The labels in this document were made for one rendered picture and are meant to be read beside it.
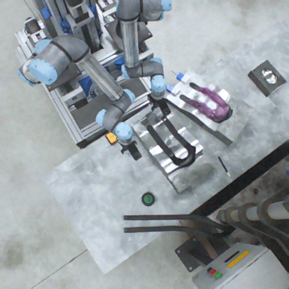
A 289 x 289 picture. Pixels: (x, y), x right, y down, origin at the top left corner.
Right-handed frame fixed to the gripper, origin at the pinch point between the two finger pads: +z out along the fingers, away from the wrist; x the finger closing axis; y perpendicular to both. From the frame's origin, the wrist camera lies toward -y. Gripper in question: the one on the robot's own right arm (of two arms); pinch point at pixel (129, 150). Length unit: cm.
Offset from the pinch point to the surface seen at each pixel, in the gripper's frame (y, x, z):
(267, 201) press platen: -58, -24, -59
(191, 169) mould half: -28.3, -24.3, 8.9
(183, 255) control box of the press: -78, 5, 94
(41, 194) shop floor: 34, 76, 95
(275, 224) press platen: -66, -22, -59
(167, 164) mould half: -18.8, -13.0, 1.4
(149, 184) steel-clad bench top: -20.6, 0.7, 14.9
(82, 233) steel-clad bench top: -22, 50, 15
